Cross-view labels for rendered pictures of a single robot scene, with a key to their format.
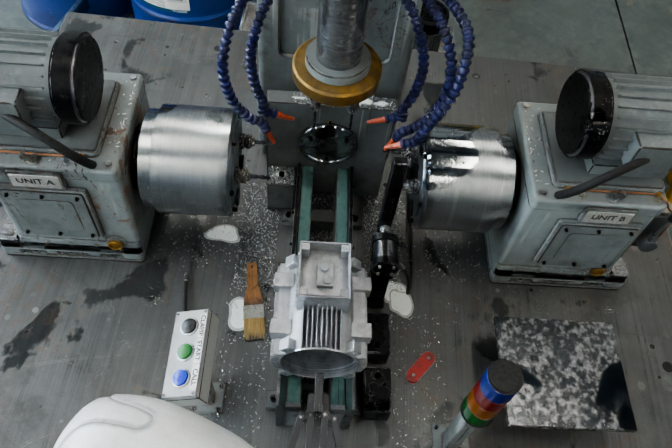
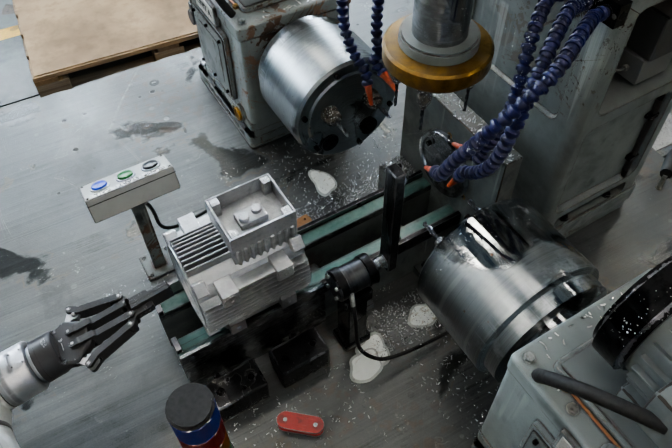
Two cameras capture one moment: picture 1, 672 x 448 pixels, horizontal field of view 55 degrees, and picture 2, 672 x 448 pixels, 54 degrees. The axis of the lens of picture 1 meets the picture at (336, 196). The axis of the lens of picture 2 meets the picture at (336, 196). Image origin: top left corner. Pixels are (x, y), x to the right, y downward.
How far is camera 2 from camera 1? 0.85 m
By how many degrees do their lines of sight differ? 38
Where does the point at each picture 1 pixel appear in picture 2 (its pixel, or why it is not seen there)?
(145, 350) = (176, 198)
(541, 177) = (553, 346)
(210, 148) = (314, 65)
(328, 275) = (247, 214)
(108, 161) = (242, 19)
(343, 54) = (421, 18)
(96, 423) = not seen: outside the picture
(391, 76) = (553, 140)
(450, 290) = (421, 409)
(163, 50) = not seen: hidden behind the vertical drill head
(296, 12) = not seen: outside the picture
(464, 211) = (453, 309)
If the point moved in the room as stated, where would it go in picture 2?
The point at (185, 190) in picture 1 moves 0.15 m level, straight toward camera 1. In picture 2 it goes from (277, 88) to (223, 126)
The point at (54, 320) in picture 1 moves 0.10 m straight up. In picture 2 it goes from (165, 132) to (157, 103)
